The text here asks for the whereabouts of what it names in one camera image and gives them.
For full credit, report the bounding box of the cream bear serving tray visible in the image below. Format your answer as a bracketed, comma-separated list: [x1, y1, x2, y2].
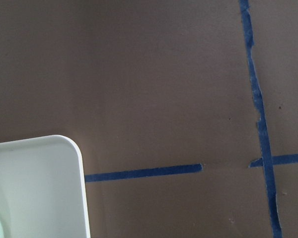
[0, 135, 90, 238]

